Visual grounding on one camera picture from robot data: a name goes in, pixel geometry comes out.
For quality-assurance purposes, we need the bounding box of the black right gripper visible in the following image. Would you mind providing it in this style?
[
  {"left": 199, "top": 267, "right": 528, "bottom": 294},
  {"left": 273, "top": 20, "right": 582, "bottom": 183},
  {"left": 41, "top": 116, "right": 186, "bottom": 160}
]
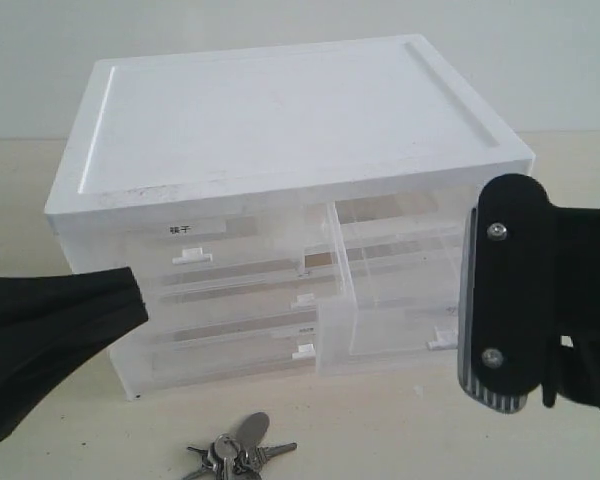
[{"left": 457, "top": 174, "right": 600, "bottom": 414}]

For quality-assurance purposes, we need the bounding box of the key bunch with blue tag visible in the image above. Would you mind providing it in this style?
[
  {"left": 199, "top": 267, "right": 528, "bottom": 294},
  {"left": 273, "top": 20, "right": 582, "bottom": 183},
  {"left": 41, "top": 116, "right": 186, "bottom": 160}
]
[{"left": 184, "top": 412, "right": 298, "bottom": 480}]

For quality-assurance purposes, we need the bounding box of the bottom wide clear drawer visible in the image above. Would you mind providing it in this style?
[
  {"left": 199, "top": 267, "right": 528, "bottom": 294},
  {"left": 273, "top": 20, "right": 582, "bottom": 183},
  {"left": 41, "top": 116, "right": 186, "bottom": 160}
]
[{"left": 110, "top": 323, "right": 316, "bottom": 400}]

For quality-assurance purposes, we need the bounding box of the wide clear drawer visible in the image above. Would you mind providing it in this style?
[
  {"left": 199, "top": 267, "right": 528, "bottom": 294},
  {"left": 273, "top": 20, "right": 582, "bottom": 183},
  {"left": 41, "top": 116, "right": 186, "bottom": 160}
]
[
  {"left": 135, "top": 284, "right": 317, "bottom": 342},
  {"left": 110, "top": 323, "right": 316, "bottom": 400}
]

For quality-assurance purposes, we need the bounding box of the middle wide clear drawer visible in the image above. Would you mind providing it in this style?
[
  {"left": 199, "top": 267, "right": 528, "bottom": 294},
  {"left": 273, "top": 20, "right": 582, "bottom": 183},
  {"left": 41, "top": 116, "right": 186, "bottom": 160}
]
[{"left": 135, "top": 284, "right": 317, "bottom": 342}]

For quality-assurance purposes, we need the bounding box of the white plastic drawer cabinet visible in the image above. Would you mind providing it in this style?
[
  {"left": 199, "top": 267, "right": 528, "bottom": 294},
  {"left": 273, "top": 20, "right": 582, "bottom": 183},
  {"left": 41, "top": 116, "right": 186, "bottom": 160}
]
[{"left": 43, "top": 33, "right": 536, "bottom": 401}]

